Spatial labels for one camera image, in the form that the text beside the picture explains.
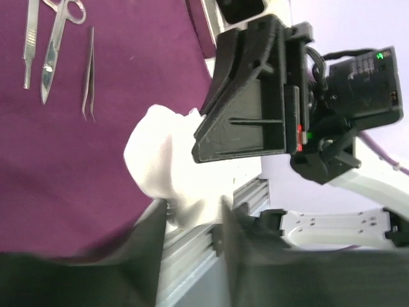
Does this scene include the stainless steel tray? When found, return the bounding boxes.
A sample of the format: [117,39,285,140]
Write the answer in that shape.
[185,0,272,59]

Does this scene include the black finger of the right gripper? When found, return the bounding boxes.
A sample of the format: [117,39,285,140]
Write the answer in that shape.
[201,15,285,112]
[192,76,286,163]

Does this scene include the steel surgical scissors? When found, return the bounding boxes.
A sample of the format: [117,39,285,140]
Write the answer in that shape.
[40,0,87,105]

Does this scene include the steel probe handle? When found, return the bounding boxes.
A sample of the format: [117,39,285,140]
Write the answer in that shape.
[22,0,40,90]

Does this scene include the purple cloth mat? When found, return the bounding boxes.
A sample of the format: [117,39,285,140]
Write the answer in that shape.
[1,1,210,257]

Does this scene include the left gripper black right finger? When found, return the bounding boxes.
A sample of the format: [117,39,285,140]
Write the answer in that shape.
[221,198,408,306]

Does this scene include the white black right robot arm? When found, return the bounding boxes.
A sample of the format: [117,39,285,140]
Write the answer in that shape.
[192,15,408,249]

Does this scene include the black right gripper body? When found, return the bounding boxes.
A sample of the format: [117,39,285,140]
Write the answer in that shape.
[286,22,403,185]

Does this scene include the thin steel tweezers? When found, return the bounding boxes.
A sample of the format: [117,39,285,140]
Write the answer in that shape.
[81,26,95,121]

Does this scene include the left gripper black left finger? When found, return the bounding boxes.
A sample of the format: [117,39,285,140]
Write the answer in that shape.
[1,200,167,306]

